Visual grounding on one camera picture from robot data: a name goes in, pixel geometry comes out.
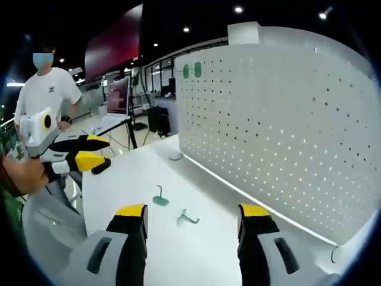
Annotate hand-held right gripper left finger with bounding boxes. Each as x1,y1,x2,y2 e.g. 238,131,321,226
59,204,149,286

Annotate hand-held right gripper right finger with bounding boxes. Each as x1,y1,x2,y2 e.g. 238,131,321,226
238,203,321,286

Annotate grey metal hook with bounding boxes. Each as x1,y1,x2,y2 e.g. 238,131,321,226
176,208,201,226

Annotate white perforated mounting plate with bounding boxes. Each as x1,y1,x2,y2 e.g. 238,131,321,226
168,41,375,265

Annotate person's left hand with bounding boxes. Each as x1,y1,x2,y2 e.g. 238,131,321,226
20,154,50,193

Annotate black laptop stand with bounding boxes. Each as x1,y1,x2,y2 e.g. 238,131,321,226
80,114,138,150

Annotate grey mesh office chair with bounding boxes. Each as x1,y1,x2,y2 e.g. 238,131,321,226
22,187,89,282

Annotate white laptop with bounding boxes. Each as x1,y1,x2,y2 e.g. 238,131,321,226
86,76,132,135

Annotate black equipment case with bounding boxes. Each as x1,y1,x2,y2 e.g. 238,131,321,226
146,106,171,134

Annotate grey background desk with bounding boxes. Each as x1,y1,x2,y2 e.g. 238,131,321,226
154,94,180,135

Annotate round ceiling spotlights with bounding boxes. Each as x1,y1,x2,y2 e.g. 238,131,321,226
23,4,331,65

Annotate large red wall screen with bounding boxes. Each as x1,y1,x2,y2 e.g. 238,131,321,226
84,2,144,83

